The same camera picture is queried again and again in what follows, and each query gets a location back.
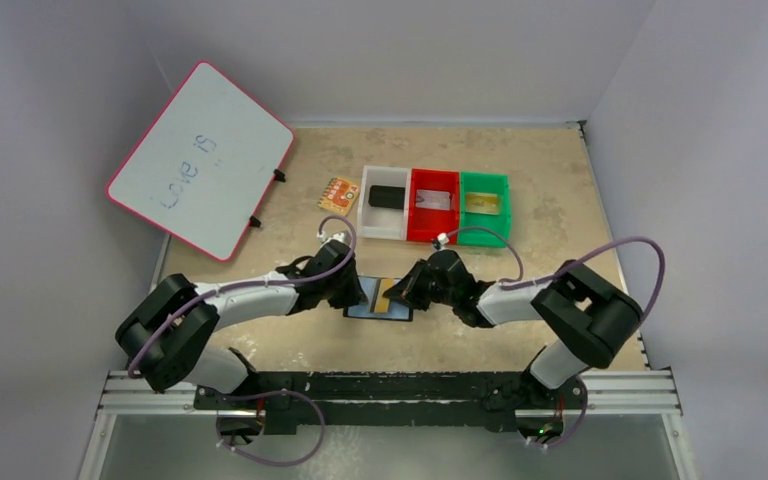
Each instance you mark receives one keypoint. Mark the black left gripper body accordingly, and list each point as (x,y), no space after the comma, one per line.
(342,292)

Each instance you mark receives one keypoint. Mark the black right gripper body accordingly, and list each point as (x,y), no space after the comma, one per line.
(420,283)

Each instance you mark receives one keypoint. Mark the black leather card holder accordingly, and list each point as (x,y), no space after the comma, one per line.
(398,312)

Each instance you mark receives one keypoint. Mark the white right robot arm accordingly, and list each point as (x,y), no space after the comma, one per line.
(591,318)

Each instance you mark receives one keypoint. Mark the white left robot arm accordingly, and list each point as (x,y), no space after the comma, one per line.
(166,338)

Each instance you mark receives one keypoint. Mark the clear card in red bin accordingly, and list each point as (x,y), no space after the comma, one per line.
(433,200)

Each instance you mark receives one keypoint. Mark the gold card in green bin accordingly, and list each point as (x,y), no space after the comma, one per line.
(481,203)

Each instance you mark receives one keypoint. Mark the orange card pack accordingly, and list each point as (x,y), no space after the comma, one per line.
(339,196)

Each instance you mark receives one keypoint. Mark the white plastic bin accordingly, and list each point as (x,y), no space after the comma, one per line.
(378,223)

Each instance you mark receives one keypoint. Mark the red plastic bin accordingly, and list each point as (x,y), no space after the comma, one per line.
(424,224)

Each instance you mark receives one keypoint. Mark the green plastic bin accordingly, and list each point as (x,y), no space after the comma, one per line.
(473,226)

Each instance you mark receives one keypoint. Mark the black object in white bin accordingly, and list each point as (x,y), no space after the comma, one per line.
(386,197)

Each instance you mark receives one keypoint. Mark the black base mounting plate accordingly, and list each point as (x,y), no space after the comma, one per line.
(503,402)

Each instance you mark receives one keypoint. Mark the pink framed whiteboard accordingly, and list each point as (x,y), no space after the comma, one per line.
(202,169)

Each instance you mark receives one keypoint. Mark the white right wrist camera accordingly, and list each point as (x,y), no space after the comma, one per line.
(440,242)

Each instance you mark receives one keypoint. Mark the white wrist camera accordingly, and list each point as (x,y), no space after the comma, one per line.
(344,236)
(440,242)

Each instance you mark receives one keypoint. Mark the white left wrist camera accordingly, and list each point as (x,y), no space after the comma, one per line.
(344,236)

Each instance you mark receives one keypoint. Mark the aluminium rail frame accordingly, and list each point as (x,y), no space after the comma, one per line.
(629,429)

